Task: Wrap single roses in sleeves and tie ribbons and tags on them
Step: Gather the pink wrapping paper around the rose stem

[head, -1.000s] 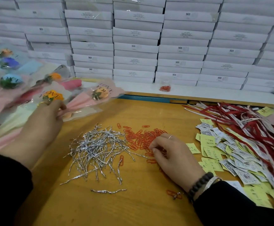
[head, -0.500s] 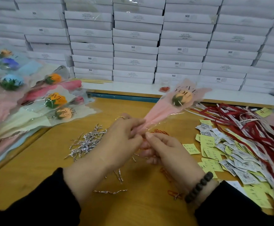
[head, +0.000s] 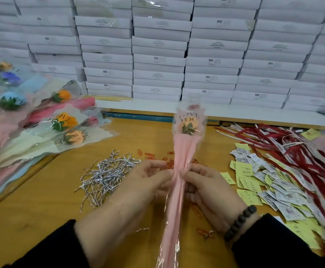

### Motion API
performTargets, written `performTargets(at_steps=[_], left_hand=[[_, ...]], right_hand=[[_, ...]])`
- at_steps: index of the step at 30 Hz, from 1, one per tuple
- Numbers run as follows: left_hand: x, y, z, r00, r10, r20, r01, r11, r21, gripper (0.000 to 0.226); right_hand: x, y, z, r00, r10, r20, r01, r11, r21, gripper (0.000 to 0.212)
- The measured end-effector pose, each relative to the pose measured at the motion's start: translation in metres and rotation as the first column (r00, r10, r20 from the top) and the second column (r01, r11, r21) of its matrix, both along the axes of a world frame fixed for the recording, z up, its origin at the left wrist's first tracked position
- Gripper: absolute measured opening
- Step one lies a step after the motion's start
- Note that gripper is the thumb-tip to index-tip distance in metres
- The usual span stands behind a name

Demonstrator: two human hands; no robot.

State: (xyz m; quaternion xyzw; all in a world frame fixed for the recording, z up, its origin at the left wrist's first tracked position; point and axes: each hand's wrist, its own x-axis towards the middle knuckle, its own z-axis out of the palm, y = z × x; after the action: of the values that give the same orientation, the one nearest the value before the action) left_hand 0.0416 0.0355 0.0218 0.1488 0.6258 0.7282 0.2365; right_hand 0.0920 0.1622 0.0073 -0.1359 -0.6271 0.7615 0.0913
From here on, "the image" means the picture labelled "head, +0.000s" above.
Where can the person's left hand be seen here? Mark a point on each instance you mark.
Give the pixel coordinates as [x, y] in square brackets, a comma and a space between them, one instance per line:
[126, 206]

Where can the person's right hand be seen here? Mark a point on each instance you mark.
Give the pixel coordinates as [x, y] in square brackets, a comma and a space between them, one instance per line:
[215, 195]

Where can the pile of yellow white tags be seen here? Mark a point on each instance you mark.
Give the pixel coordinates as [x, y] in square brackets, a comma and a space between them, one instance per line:
[263, 184]

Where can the pink flower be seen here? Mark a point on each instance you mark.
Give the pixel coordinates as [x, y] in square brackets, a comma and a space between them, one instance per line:
[185, 142]

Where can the pile of red ribbons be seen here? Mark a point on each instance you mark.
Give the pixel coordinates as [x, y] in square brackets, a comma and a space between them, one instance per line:
[296, 156]

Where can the pile of flowers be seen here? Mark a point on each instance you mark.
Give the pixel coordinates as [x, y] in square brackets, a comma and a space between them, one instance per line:
[17, 142]

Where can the person's left forearm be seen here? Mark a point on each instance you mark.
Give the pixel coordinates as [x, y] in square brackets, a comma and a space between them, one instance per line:
[50, 251]

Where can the person's right forearm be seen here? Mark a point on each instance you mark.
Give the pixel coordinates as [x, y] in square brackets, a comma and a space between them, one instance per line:
[285, 248]

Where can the pile of silver twist ties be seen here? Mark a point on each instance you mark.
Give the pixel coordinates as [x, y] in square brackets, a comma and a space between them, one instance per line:
[104, 175]

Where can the pile of orange paper clips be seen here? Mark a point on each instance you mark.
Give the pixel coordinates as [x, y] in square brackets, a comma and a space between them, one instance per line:
[148, 156]

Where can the long white board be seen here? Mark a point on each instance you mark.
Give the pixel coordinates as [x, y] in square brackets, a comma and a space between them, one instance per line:
[263, 114]

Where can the wooden sticks bundle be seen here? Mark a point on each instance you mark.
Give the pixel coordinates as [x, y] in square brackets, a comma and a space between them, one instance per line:
[112, 98]

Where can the wall of stacked white boxes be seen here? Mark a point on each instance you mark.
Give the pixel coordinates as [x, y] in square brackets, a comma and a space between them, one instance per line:
[151, 47]

